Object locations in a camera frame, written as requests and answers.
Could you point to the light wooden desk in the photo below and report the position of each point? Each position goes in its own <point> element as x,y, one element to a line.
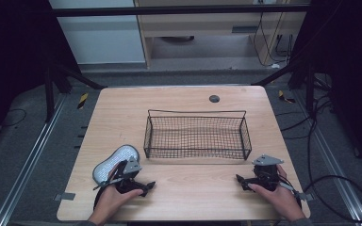
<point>201,26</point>

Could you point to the white cabinet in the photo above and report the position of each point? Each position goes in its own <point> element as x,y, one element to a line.
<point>100,37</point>

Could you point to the black horizontal frame bar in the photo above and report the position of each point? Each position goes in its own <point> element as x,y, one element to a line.
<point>169,10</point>

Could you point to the grey round table grommet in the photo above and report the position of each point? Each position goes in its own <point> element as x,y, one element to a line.
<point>214,99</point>

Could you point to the aluminium floor rail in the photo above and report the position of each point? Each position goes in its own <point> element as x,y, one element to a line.
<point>336,169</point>
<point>28,163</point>

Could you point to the person's left hand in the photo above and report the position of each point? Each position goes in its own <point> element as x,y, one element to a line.
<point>110,202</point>

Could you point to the white plug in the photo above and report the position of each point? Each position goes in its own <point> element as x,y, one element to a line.
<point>275,66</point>

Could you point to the grey table edge bracket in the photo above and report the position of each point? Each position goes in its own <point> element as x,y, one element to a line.
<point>306,197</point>
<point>64,196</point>

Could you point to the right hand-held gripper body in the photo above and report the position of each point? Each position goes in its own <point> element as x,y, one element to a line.
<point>265,172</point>

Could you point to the yellow black striped tape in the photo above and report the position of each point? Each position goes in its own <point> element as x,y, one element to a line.
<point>82,100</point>
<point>284,97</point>

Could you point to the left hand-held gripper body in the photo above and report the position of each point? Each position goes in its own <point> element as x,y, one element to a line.
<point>132,168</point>

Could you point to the black curtain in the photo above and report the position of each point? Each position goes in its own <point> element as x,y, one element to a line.
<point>15,47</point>
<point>348,62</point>

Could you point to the black metal stand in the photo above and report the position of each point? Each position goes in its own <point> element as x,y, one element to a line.
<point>309,88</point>
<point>49,94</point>

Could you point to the person's right hand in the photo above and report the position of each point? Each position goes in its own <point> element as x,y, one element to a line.
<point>279,197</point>

